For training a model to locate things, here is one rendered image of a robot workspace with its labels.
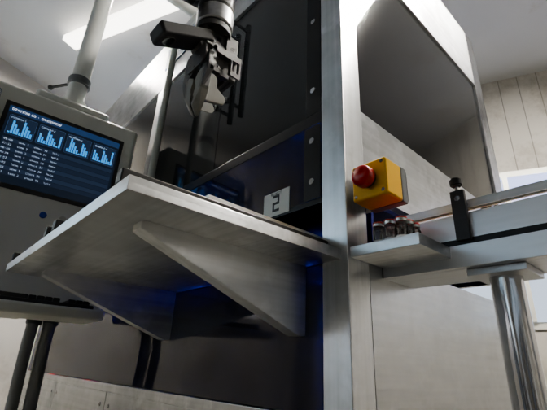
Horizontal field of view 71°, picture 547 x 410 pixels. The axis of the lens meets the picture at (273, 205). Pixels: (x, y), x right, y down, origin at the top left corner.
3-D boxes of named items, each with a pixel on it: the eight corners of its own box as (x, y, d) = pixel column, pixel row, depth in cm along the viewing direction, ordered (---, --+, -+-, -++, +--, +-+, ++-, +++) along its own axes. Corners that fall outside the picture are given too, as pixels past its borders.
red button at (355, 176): (362, 194, 70) (361, 174, 72) (381, 187, 68) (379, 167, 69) (349, 187, 68) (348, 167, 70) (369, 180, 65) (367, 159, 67)
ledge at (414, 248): (392, 272, 76) (392, 262, 77) (459, 262, 68) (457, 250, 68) (350, 257, 68) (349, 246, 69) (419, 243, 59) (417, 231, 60)
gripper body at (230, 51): (240, 82, 74) (244, 35, 78) (202, 58, 68) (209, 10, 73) (216, 100, 79) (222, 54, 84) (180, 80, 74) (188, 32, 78)
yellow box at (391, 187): (374, 213, 75) (373, 181, 78) (409, 204, 70) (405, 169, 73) (351, 202, 70) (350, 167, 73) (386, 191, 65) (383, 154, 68)
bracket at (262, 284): (294, 336, 72) (295, 268, 77) (305, 336, 70) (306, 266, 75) (115, 316, 51) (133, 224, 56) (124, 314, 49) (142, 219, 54)
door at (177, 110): (145, 211, 149) (168, 88, 172) (214, 172, 117) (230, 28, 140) (143, 210, 148) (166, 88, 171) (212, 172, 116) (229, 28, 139)
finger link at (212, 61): (213, 83, 68) (218, 45, 71) (206, 79, 67) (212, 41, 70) (199, 95, 71) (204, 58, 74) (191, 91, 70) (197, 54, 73)
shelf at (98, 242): (180, 299, 122) (181, 293, 123) (366, 268, 74) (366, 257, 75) (5, 271, 93) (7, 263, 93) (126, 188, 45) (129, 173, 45)
